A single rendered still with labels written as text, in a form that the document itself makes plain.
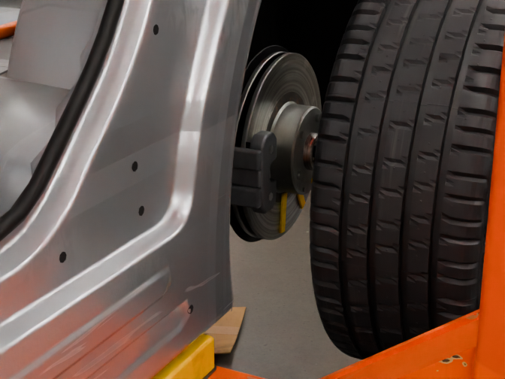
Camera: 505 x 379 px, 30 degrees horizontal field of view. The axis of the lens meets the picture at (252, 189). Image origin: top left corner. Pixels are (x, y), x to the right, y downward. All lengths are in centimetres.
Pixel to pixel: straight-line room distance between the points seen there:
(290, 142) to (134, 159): 53
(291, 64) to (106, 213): 66
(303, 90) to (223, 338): 123
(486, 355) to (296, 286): 216
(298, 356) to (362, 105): 150
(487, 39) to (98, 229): 56
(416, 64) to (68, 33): 46
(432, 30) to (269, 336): 164
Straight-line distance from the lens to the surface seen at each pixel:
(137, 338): 107
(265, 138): 144
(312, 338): 276
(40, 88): 128
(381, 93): 124
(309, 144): 156
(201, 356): 122
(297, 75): 162
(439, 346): 106
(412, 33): 128
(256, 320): 286
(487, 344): 94
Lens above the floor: 132
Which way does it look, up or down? 20 degrees down
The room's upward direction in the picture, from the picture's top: straight up
